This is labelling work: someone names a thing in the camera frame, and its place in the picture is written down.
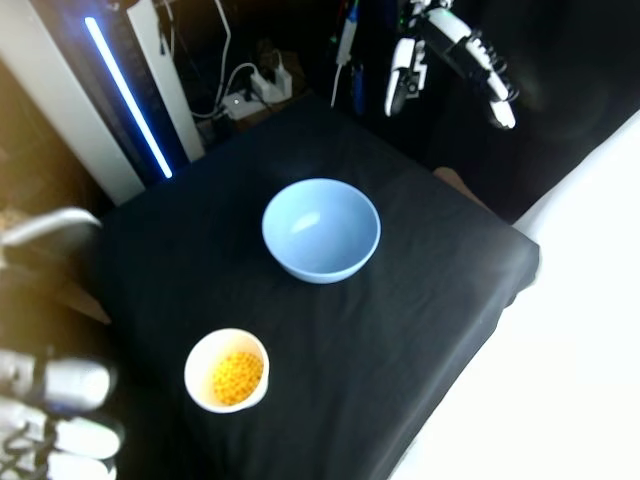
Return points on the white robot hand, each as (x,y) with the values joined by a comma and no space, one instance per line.
(75,382)
(447,27)

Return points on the white paper cup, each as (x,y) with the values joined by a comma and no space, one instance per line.
(197,370)

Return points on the yellow beads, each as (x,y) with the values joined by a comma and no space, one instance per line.
(237,377)

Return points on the light blue bowl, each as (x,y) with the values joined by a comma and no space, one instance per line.
(320,235)

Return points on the white power strip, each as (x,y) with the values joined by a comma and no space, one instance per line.
(272,85)

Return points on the white adapter box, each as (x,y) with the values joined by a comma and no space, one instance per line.
(242,105)

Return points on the white column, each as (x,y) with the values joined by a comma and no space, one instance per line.
(65,110)

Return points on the black table cloth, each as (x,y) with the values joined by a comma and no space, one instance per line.
(350,350)

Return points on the blue LED light strip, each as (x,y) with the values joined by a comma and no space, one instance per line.
(125,95)

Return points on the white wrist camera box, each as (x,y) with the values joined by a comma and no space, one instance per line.
(412,85)

